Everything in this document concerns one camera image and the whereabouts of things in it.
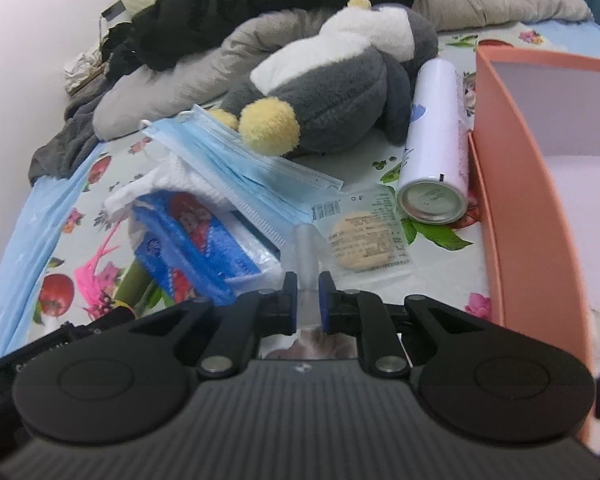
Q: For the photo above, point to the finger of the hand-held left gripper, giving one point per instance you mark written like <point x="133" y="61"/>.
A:
<point x="115" y="316"/>

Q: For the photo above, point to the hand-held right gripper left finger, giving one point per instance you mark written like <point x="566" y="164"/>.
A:
<point x="291" y="305"/>

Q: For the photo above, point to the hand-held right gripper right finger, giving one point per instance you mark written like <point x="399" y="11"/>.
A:
<point x="324" y="305"/>

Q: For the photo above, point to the white embossed paper towel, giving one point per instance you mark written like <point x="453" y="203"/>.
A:
<point x="155" y="185"/>

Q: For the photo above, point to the blue face mask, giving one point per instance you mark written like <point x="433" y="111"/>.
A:
<point x="240" y="155"/>
<point x="260" y="205"/>

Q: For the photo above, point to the orange cardboard box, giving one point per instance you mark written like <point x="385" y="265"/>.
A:
<point x="525" y="210"/>

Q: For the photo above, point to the pink plastic tassel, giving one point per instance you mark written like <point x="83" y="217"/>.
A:
<point x="97" y="265"/>

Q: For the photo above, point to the clear cookie packet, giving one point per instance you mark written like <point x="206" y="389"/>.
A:
<point x="365" y="235"/>

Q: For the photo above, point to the light blue bed sheet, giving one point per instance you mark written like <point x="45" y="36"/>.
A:
<point x="25" y="260"/>

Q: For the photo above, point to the blue tissue pack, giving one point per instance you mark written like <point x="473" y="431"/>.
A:
<point x="195" y="240"/>

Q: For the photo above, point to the floral printed mat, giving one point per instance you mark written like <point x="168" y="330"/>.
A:
<point x="430" y="260"/>

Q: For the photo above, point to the orange box lid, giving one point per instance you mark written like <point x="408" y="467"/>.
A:
<point x="480" y="220"/>

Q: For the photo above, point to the dark grey blanket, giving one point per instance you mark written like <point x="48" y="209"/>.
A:
<point x="65" y="145"/>

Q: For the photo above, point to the white spray can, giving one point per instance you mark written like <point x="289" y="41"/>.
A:
<point x="435" y="135"/>

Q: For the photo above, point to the grey penguin plush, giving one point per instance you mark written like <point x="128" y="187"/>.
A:
<point x="330" y="90"/>

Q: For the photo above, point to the light grey duvet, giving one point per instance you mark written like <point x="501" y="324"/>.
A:
<point x="180" y="80"/>

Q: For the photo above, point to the white crumpled clothes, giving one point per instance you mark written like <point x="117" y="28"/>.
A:
<point x="82" y="70"/>

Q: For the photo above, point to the black charger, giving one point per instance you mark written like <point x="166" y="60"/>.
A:
<point x="114" y="11"/>

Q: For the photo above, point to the black puffer jacket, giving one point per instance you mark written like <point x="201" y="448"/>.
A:
<point x="260" y="0"/>

